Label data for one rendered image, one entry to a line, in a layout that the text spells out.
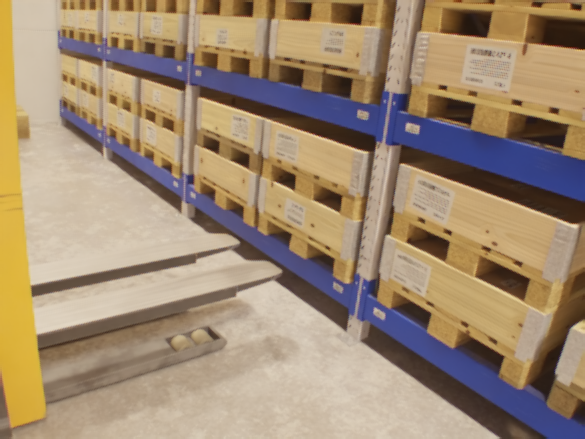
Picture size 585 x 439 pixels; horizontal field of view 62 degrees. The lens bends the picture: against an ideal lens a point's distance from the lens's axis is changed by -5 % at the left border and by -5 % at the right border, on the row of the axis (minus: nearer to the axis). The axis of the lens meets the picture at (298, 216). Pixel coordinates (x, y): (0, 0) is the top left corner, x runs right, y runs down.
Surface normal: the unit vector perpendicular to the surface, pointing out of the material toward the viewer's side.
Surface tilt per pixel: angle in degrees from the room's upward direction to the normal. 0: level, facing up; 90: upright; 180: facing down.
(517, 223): 90
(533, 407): 90
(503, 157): 90
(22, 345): 90
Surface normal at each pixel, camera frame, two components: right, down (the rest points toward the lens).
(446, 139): -0.78, 0.14
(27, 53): 0.62, 0.33
